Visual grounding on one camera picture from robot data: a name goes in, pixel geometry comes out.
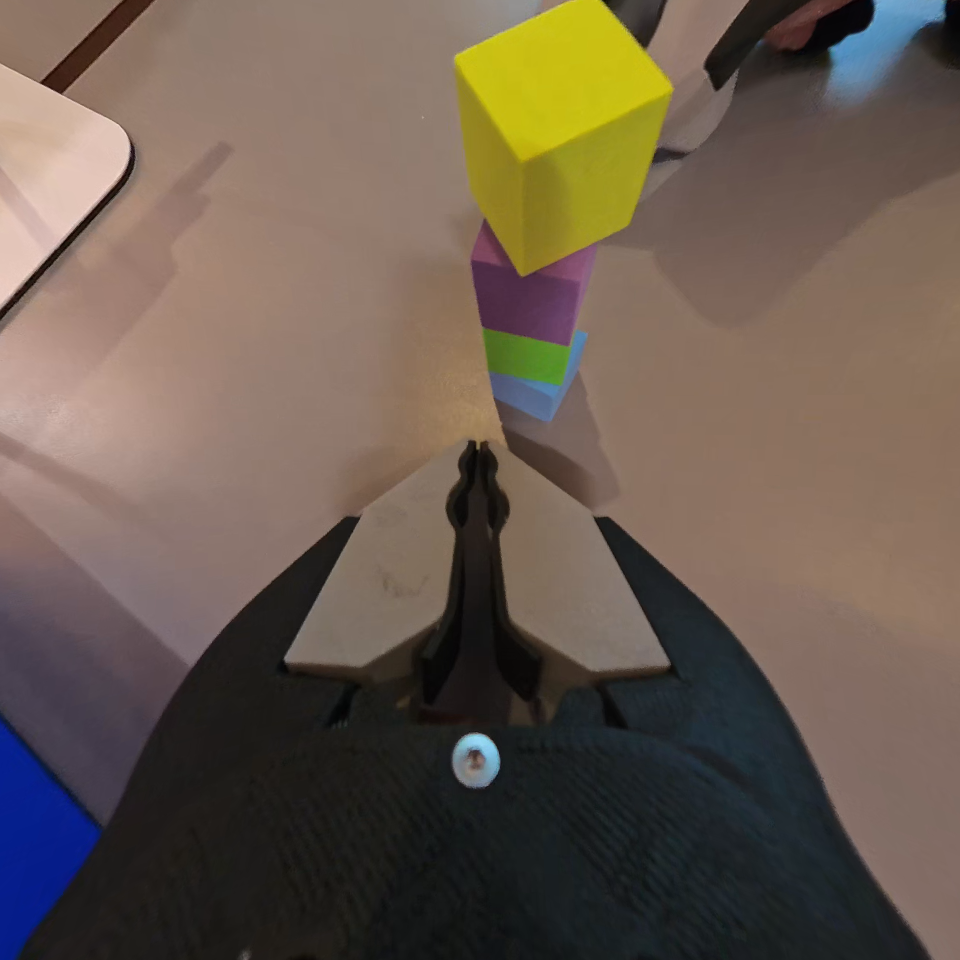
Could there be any purple foam cube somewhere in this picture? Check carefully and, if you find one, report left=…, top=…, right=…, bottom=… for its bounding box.
left=471, top=219, right=599, bottom=348

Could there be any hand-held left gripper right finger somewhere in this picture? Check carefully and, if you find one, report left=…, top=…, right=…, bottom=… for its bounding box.
left=480, top=441, right=672, bottom=702

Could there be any blue plastic bin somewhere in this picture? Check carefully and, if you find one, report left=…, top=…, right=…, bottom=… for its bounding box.
left=0, top=712, right=102, bottom=960

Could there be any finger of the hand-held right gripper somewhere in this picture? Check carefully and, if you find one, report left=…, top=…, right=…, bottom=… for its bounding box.
left=615, top=0, right=669, bottom=49
left=646, top=0, right=751, bottom=162

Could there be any blue foam cube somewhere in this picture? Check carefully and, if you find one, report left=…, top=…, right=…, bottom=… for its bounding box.
left=489, top=330, right=588, bottom=423

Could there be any yellow foam cube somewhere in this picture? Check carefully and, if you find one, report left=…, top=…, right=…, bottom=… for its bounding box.
left=453, top=0, right=674, bottom=277

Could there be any person's right hand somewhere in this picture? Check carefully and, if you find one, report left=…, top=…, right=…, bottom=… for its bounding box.
left=767, top=0, right=850, bottom=54

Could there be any green foam cube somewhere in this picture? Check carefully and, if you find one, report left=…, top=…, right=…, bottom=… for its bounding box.
left=482, top=327, right=575, bottom=387

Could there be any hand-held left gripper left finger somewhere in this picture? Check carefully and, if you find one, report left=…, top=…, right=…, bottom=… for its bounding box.
left=283, top=440, right=479, bottom=702

